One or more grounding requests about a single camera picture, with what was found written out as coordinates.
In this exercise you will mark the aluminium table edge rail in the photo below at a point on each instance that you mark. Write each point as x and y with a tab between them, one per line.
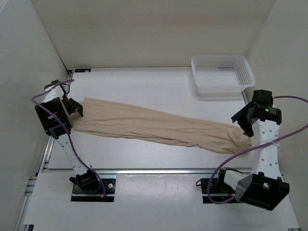
155	171

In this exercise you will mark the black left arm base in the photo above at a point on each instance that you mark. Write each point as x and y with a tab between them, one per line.
94	193

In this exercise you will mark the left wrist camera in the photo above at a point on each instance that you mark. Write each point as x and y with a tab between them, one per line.
62	86

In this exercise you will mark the white plastic basket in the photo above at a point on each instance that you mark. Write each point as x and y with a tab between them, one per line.
221	74

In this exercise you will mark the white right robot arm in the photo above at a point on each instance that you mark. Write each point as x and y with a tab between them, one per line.
263	187

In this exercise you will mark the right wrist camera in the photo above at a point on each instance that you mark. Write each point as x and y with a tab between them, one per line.
264	99

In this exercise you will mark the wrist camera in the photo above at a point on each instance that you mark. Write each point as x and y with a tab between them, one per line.
264	99
62	86

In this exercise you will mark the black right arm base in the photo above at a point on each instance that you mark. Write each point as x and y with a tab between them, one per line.
219	190

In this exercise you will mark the beige trousers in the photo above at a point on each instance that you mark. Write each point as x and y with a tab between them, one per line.
119	120

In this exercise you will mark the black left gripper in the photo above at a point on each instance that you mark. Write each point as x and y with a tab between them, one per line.
75	107

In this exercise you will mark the aluminium right side rail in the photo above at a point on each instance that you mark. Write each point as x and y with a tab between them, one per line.
245	96

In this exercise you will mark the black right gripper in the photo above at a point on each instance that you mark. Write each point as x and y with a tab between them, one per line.
240	113

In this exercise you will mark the aluminium left side rail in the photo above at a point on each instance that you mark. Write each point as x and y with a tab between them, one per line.
39	99

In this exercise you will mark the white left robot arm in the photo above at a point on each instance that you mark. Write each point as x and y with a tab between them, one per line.
54	114

